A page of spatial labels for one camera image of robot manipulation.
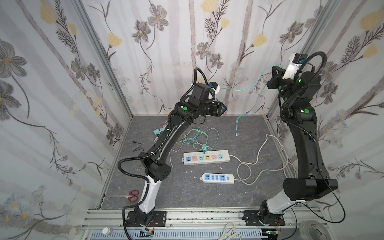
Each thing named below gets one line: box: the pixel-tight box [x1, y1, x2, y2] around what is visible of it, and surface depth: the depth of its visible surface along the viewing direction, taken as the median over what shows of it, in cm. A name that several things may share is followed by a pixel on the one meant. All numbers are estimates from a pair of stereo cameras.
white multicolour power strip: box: [182, 149, 231, 166], surface depth 95 cm
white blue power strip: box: [200, 173, 235, 184], surface depth 88 cm
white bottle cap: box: [102, 227, 111, 235], surface depth 69 cm
